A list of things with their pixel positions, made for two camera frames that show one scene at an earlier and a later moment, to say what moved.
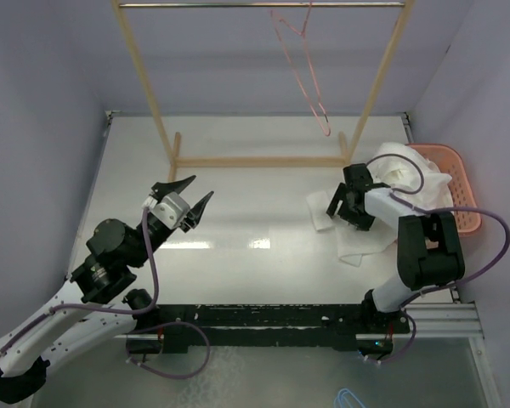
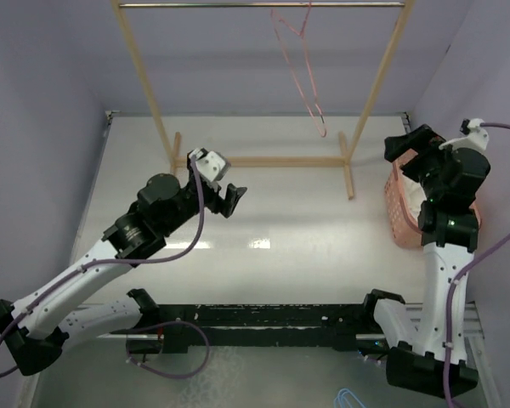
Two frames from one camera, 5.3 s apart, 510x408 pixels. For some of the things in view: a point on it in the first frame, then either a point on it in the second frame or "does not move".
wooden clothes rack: x=346 y=148 does not move
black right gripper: x=364 y=221 to x=425 y=139
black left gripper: x=161 y=188 to x=225 y=205
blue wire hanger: x=341 y=395 does not move
